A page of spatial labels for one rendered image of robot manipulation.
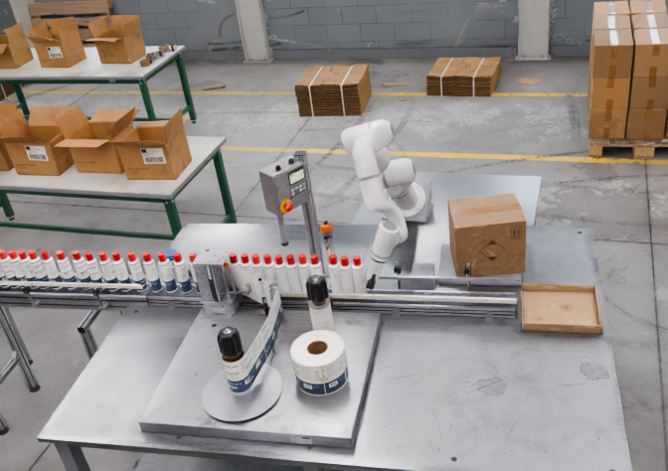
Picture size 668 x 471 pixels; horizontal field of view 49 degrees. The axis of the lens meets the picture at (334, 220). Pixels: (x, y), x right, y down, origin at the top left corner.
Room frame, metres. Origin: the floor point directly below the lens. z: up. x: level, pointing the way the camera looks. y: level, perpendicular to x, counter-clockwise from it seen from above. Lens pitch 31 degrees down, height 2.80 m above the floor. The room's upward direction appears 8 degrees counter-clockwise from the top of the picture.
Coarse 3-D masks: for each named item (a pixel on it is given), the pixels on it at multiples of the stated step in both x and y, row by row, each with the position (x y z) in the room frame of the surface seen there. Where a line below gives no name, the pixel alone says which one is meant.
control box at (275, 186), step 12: (288, 156) 2.74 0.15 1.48; (264, 168) 2.66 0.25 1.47; (288, 168) 2.63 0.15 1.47; (264, 180) 2.62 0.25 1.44; (276, 180) 2.58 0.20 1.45; (288, 180) 2.62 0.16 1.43; (300, 180) 2.65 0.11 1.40; (264, 192) 2.63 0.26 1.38; (276, 192) 2.58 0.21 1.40; (288, 192) 2.61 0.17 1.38; (276, 204) 2.58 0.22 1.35; (300, 204) 2.64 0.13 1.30
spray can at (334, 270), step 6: (330, 258) 2.52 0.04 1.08; (336, 258) 2.53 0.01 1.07; (330, 264) 2.53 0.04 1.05; (336, 264) 2.52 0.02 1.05; (330, 270) 2.52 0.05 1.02; (336, 270) 2.51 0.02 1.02; (330, 276) 2.52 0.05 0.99; (336, 276) 2.51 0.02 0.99; (336, 282) 2.51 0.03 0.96; (336, 288) 2.51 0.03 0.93; (342, 288) 2.52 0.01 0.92
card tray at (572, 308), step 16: (528, 288) 2.43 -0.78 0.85; (544, 288) 2.41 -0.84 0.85; (560, 288) 2.39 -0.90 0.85; (576, 288) 2.38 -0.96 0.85; (592, 288) 2.36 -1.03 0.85; (528, 304) 2.34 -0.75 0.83; (544, 304) 2.33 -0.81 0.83; (560, 304) 2.31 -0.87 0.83; (576, 304) 2.30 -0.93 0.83; (592, 304) 2.28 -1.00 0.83; (528, 320) 2.24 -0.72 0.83; (544, 320) 2.23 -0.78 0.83; (560, 320) 2.21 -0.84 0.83; (576, 320) 2.20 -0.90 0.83; (592, 320) 2.19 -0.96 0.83
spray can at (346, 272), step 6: (342, 258) 2.50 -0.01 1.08; (342, 264) 2.50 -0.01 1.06; (348, 264) 2.50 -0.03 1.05; (342, 270) 2.49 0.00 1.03; (348, 270) 2.49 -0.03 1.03; (342, 276) 2.49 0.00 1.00; (348, 276) 2.49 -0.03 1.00; (342, 282) 2.50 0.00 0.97; (348, 282) 2.49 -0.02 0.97; (348, 288) 2.49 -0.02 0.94; (354, 288) 2.50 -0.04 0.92
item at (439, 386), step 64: (576, 256) 2.62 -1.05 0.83; (128, 320) 2.63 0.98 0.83; (192, 320) 2.57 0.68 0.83; (384, 320) 2.38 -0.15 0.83; (448, 320) 2.32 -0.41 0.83; (512, 320) 2.26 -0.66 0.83; (128, 384) 2.21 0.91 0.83; (384, 384) 2.01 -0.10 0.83; (448, 384) 1.96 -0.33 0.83; (512, 384) 1.91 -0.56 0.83; (576, 384) 1.87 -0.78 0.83; (128, 448) 1.89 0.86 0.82; (192, 448) 1.83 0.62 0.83; (256, 448) 1.79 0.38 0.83; (320, 448) 1.74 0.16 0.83; (384, 448) 1.70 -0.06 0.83; (448, 448) 1.66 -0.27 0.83; (512, 448) 1.63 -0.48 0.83; (576, 448) 1.59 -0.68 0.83
